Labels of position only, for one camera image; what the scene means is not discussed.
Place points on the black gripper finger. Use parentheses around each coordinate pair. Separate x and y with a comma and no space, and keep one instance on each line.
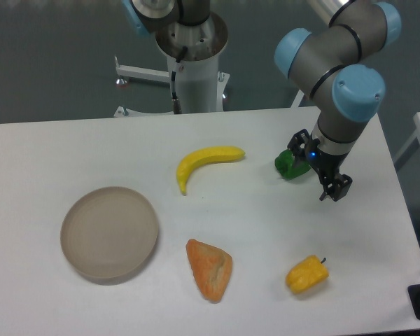
(297,147)
(336,187)

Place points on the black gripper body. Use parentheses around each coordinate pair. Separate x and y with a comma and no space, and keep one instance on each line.
(325,164)

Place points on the green pepper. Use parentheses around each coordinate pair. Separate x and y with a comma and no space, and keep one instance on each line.
(288,168)

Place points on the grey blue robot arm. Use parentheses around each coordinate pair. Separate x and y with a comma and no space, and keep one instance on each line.
(327,68)

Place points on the yellow pepper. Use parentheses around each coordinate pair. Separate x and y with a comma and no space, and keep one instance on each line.
(306,274)

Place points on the yellow banana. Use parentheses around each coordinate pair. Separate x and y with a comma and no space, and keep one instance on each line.
(202,157)

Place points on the white side table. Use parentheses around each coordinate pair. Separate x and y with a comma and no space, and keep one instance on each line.
(418,136)

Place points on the orange toast slice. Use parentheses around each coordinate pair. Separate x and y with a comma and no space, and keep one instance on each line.
(211,268)

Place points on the beige round plate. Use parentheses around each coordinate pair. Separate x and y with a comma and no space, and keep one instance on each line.
(109,234)

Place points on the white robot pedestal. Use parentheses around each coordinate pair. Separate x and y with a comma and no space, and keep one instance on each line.
(192,53)

